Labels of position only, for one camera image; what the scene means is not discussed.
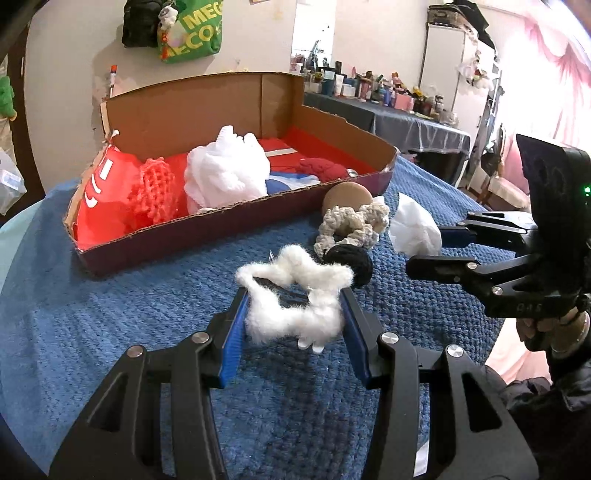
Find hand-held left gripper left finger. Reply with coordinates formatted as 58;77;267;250
48;286;251;480

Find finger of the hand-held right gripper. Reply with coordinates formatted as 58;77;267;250
438;211;539;248
405;250;580;319

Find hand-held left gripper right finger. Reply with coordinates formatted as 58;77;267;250
338;286;539;480

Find white tissue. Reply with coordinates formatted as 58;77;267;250
387;192;443;258

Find white fluffy hair clip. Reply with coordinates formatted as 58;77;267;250
235;244;356;354

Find black knit scrunchie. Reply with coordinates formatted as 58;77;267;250
322;243;375;290

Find cream crochet scrunchie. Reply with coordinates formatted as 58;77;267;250
313;200;392;260

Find beige powder puff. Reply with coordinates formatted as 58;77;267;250
321;180;375;214

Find red knit rabbit pouch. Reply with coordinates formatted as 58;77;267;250
294;156;357;184

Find red foam net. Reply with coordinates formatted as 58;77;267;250
126;156;191;228

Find blue and white cloth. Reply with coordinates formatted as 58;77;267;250
266;170;322;195

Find white mesh bath pouf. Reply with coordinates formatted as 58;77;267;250
183;124;273;215

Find brown cardboard box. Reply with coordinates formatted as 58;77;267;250
62;71;401;278

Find person's right forearm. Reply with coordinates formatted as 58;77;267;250
498;346;591;480

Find person's right hand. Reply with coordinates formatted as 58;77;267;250
515;308;591;354

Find pink chair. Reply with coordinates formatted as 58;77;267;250
479;128;533;209

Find blue fleece blanket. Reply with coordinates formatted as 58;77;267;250
0;156;523;480

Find pink curtain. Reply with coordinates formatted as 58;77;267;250
498;8;591;214

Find table with grey cloth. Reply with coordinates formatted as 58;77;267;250
303;90;472;188

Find white hanging plush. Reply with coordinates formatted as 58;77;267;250
456;50;493;89

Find white wardrobe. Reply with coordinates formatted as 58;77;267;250
417;22;498;140

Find dark bags on wardrobe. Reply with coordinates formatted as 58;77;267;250
426;0;491;31

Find clear hanging plastic bag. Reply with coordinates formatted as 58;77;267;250
0;147;27;216

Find dark brown door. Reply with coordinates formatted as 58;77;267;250
0;39;49;201

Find green tote bag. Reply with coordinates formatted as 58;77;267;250
156;0;224;65

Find green plush toy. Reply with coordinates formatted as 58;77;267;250
0;75;18;121

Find black backpack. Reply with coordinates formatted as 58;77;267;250
121;0;163;49

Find wall mirror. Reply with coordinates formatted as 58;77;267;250
289;1;338;75

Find white plush keychain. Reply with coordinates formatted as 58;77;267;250
158;4;179;47

